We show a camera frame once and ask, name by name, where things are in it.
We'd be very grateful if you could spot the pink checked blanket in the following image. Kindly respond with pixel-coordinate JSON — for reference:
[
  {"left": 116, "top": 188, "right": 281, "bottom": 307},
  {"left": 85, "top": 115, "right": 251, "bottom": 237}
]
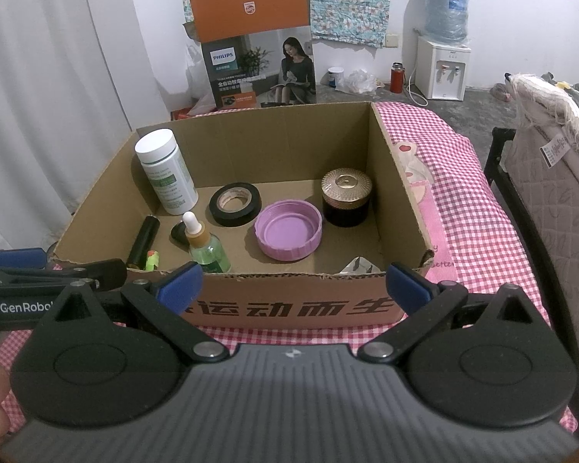
[{"left": 0, "top": 101, "right": 575, "bottom": 439}]

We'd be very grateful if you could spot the red tissue pack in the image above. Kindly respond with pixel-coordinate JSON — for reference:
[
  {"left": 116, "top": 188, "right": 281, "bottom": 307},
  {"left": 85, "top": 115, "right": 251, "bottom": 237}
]
[{"left": 170, "top": 105, "right": 213, "bottom": 121}]

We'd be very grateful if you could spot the patterned wall cloth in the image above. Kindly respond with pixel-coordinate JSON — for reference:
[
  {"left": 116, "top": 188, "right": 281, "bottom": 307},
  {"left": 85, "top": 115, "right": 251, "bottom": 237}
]
[{"left": 178, "top": 0, "right": 411, "bottom": 49}]

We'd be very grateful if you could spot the black tape roll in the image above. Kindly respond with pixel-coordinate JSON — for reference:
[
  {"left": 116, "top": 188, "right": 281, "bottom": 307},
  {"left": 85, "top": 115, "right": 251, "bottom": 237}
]
[{"left": 209, "top": 182, "right": 261, "bottom": 226}]

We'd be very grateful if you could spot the white power cable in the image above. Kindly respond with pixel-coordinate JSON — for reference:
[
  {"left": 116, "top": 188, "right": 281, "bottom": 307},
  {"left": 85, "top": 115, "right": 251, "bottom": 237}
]
[{"left": 405, "top": 65, "right": 430, "bottom": 106}]

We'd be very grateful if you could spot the green dropper bottle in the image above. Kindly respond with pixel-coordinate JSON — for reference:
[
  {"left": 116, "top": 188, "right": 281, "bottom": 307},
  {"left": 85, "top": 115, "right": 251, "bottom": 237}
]
[{"left": 182, "top": 211, "right": 232, "bottom": 275}]

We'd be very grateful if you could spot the silver wrapper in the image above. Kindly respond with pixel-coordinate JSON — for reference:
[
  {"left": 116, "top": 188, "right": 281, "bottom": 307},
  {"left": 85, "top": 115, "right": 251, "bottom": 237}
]
[{"left": 338, "top": 255, "right": 384, "bottom": 275}]

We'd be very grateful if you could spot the orange printed appliance box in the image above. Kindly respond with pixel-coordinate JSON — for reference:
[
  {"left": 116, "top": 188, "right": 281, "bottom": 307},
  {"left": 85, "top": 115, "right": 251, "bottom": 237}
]
[{"left": 189, "top": 0, "right": 318, "bottom": 109}]

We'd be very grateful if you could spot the purple plastic lid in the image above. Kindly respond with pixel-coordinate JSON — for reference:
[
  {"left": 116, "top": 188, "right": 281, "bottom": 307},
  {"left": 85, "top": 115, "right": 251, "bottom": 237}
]
[{"left": 254, "top": 199, "right": 324, "bottom": 262}]

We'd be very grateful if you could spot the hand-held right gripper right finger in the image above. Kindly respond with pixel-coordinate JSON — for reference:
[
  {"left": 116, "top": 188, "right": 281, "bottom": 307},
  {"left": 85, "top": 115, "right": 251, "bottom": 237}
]
[{"left": 359, "top": 263, "right": 555, "bottom": 362}]

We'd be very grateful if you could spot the brown cardboard box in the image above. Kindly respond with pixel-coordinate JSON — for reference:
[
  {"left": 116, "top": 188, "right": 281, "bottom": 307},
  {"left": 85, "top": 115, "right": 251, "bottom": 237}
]
[{"left": 53, "top": 101, "right": 437, "bottom": 330}]

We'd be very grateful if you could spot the hanging white plastic bag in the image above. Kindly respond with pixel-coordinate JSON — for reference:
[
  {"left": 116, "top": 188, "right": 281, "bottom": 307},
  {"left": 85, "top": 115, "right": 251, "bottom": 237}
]
[{"left": 184, "top": 22, "right": 209, "bottom": 104}]

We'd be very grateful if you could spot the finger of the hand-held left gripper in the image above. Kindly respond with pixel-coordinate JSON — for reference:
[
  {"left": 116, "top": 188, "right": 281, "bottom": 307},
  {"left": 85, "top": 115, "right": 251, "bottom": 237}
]
[
  {"left": 0, "top": 248, "right": 48, "bottom": 272},
  {"left": 0, "top": 259, "right": 127, "bottom": 296}
]

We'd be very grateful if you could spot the crumpled white plastic bag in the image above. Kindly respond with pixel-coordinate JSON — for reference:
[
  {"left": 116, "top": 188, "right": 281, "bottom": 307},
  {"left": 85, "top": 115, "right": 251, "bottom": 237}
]
[{"left": 335, "top": 68, "right": 379, "bottom": 95}]

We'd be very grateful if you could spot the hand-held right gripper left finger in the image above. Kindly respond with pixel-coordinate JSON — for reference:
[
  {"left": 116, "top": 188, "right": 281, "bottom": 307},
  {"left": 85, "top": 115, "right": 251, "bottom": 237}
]
[{"left": 34, "top": 261, "right": 230, "bottom": 362}]

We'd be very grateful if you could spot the white water dispenser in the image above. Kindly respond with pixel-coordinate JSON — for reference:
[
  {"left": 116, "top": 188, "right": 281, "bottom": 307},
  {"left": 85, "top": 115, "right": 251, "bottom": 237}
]
[{"left": 416, "top": 36, "right": 472, "bottom": 101}]

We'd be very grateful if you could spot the white bottle with green label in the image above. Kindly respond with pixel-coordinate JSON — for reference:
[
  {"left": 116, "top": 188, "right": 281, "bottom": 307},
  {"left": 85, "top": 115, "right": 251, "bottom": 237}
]
[{"left": 134, "top": 128, "right": 200, "bottom": 216}]

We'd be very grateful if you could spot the black cylinder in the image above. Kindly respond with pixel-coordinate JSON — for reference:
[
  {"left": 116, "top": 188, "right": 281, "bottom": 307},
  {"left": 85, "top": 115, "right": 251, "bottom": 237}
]
[{"left": 127, "top": 215, "right": 161, "bottom": 270}]

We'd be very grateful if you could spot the dark jar with golden lid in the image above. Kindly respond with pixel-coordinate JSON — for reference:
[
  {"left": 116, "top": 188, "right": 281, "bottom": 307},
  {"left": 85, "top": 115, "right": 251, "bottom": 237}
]
[{"left": 321, "top": 167, "right": 373, "bottom": 228}]

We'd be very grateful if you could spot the beige mattress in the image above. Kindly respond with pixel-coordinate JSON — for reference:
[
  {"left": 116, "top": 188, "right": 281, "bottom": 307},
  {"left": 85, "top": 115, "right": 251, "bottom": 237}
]
[{"left": 504, "top": 72, "right": 579, "bottom": 362}]

